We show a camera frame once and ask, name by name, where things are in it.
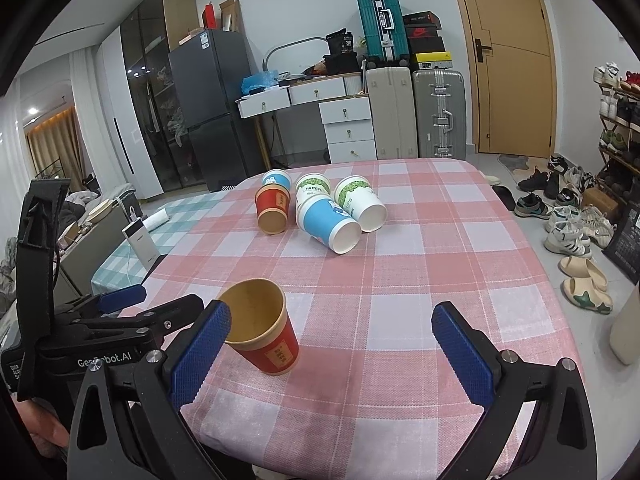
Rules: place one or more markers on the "beige suitcase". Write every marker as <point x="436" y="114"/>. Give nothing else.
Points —
<point x="391" y="112"/>

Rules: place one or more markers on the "silver suitcase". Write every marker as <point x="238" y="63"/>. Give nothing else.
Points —
<point x="440" y="112"/>

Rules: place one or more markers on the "pink checked tablecloth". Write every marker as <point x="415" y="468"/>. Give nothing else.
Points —
<point x="400" y="285"/>

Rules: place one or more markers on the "person's left hand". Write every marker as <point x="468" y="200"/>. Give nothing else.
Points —
<point x="42" y="427"/>

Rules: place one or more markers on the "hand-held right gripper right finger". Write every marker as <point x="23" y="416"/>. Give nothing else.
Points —
<point x="462" y="360"/>

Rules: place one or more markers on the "teal checked cloth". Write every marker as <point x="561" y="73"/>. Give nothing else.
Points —
<point x="120" y="260"/>

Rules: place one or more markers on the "black printed bag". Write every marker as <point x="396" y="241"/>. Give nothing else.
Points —
<point x="625" y="240"/>

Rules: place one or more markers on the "black slipper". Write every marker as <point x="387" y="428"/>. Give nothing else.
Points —
<point x="505" y="198"/>

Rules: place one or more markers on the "cream bag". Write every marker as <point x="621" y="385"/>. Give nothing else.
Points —
<point x="627" y="330"/>

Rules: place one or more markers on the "white desk with drawers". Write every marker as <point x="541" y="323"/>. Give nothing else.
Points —
<point x="347" y="110"/>

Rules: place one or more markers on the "small blue paper cup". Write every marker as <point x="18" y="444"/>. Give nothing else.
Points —
<point x="276" y="179"/>

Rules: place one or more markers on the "white power bank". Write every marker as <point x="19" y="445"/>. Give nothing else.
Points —
<point x="137" y="242"/>

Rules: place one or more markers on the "cluster of sneakers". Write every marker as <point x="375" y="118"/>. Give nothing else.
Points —
<point x="565" y="210"/>

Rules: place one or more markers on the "beige foam slipper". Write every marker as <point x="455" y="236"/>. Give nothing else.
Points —
<point x="587" y="296"/>
<point x="582" y="271"/>

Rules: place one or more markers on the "row of shelved shoes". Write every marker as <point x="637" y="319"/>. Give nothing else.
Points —
<point x="617" y="110"/>

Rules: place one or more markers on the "green leaf paper cup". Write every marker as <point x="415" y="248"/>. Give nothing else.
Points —
<point x="357" y="200"/>
<point x="312" y="185"/>

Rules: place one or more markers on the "dark grey fridge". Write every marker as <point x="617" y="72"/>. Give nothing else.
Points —
<point x="215" y="110"/>

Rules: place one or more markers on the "red paper cup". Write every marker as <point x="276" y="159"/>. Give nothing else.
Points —
<point x="272" y="202"/>
<point x="272" y="350"/>

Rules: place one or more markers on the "white tissue roll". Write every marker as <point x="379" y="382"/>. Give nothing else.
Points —
<point x="156" y="221"/>

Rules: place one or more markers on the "stack of shoe boxes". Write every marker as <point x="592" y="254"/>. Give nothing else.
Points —
<point x="426" y="42"/>

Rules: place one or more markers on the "glass door cabinet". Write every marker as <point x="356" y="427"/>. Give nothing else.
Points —
<point x="155" y="85"/>

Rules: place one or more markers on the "shoe rack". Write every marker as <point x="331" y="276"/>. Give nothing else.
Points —
<point x="607" y="152"/>

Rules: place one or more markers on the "wooden door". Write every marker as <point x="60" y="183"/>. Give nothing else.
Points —
<point x="505" y="60"/>

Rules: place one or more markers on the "small cardboard box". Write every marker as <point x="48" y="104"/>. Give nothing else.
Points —
<point x="600" y="205"/>

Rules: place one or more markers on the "red box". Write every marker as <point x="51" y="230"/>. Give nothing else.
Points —
<point x="210" y="16"/>

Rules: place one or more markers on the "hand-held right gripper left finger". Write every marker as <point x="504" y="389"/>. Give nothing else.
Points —
<point x="200" y="355"/>

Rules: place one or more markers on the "arched desk lamp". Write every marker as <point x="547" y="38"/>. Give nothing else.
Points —
<point x="295" y="42"/>

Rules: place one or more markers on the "blue plastic bag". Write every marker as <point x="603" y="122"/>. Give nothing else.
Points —
<point x="257" y="82"/>

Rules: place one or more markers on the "brown curtain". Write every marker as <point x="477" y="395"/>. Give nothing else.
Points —
<point x="55" y="150"/>

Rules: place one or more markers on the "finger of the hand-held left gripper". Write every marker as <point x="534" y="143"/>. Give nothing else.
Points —
<point x="175" y="312"/>
<point x="122" y="296"/>

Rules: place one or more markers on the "white wardrobe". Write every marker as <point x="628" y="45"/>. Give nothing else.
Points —
<point x="117" y="120"/>

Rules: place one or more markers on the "large blue paper cup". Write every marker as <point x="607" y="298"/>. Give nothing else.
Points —
<point x="320" y="220"/>

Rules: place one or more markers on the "teal suitcase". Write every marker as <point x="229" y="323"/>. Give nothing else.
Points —
<point x="382" y="25"/>

